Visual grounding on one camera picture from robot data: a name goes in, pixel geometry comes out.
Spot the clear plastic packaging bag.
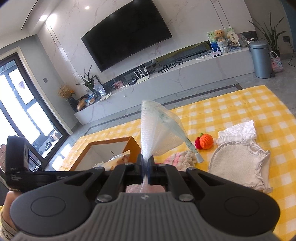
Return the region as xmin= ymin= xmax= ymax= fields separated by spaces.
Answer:
xmin=136 ymin=100 xmax=204 ymax=193

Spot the pink white knit scrunchie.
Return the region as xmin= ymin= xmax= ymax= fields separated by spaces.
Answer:
xmin=164 ymin=151 xmax=197 ymax=172

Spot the orange cardboard box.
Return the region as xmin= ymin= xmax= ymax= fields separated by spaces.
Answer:
xmin=64 ymin=137 xmax=141 ymax=171

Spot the orange crocheted fruit toy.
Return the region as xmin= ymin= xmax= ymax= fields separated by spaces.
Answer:
xmin=195 ymin=133 xmax=214 ymax=150

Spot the white baby bib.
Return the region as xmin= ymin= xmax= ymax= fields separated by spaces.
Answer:
xmin=208 ymin=142 xmax=273 ymax=193

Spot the white folded cloth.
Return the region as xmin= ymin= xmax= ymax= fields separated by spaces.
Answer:
xmin=216 ymin=120 xmax=257 ymax=146

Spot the white wifi router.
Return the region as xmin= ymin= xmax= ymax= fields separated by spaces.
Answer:
xmin=133 ymin=66 xmax=149 ymax=83

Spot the dried yellow flower vase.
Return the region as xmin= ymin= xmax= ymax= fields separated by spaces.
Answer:
xmin=58 ymin=84 xmax=78 ymax=112

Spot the potted plant on console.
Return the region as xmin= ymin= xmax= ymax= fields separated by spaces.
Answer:
xmin=76 ymin=65 xmax=106 ymax=101

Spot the white marble TV console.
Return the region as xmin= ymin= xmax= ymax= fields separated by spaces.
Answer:
xmin=75 ymin=48 xmax=254 ymax=125

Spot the yellow white checkered cloth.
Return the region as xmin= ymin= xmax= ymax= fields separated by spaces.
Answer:
xmin=52 ymin=85 xmax=296 ymax=241

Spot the blue-grey cylindrical trash bin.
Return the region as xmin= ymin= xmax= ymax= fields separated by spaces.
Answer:
xmin=249 ymin=40 xmax=272 ymax=79

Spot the pastel woven handbag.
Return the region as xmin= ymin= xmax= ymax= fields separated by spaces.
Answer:
xmin=270 ymin=51 xmax=283 ymax=73

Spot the tall green floor plant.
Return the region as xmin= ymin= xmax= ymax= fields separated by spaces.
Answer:
xmin=247 ymin=12 xmax=286 ymax=56

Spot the black wall television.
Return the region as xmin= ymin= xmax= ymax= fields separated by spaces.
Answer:
xmin=81 ymin=1 xmax=172 ymax=72

